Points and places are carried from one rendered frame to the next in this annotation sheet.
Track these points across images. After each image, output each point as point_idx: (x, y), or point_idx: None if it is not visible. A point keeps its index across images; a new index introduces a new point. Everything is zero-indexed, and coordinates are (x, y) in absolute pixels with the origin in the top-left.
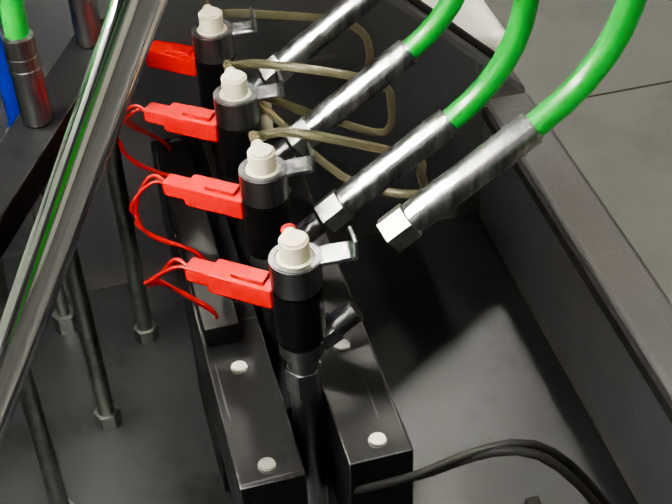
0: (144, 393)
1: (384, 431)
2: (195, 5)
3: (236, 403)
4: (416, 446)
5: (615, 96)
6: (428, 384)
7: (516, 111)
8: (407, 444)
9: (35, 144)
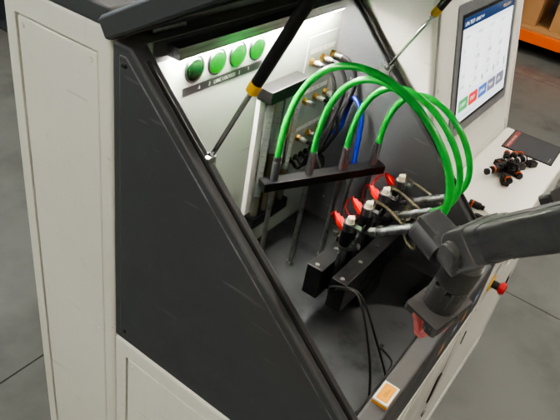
0: None
1: (346, 279)
2: (411, 176)
3: (327, 252)
4: (373, 316)
5: None
6: (394, 309)
7: None
8: (347, 284)
9: (334, 172)
